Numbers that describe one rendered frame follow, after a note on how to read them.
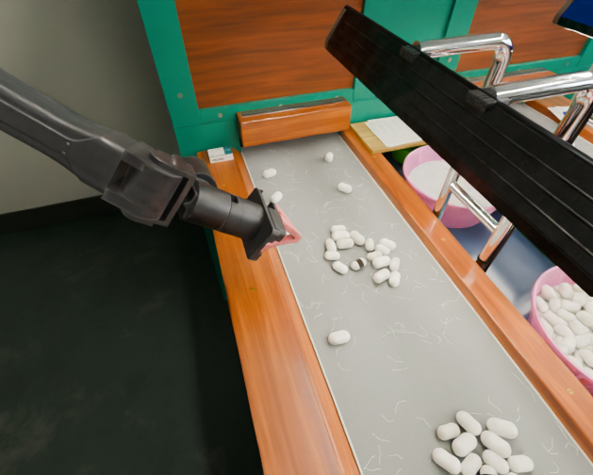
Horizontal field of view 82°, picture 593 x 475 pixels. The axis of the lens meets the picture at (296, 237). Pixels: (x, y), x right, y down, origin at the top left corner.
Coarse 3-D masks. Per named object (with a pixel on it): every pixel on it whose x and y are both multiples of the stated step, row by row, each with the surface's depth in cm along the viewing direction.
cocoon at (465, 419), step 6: (456, 414) 48; (462, 414) 48; (468, 414) 48; (462, 420) 47; (468, 420) 47; (474, 420) 47; (462, 426) 48; (468, 426) 47; (474, 426) 47; (480, 426) 47; (468, 432) 47; (474, 432) 46; (480, 432) 47
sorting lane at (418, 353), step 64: (320, 192) 84; (320, 256) 70; (320, 320) 60; (384, 320) 60; (448, 320) 60; (384, 384) 52; (448, 384) 52; (512, 384) 52; (384, 448) 47; (448, 448) 47; (512, 448) 47; (576, 448) 47
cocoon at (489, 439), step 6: (486, 432) 46; (486, 438) 46; (492, 438) 45; (498, 438) 46; (486, 444) 46; (492, 444) 45; (498, 444) 45; (504, 444) 45; (492, 450) 46; (498, 450) 45; (504, 450) 45; (510, 450) 45; (504, 456) 45
